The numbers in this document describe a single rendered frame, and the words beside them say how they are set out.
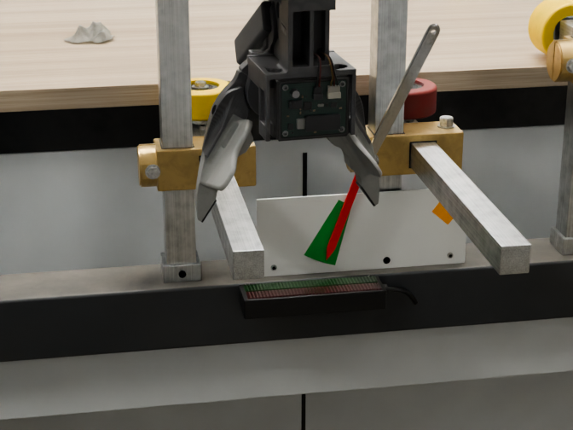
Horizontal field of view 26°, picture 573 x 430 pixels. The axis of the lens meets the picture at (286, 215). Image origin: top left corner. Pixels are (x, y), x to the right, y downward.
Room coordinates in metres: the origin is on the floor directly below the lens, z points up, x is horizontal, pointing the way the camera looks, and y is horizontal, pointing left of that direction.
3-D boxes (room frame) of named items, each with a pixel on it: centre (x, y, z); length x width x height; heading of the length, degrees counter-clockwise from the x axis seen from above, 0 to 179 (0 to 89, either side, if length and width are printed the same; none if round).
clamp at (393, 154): (1.43, -0.14, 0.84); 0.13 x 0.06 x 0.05; 100
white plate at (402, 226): (1.39, -0.09, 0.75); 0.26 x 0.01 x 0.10; 100
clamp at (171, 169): (1.38, 0.11, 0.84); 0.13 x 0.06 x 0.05; 100
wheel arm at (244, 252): (1.29, 0.07, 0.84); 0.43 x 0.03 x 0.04; 10
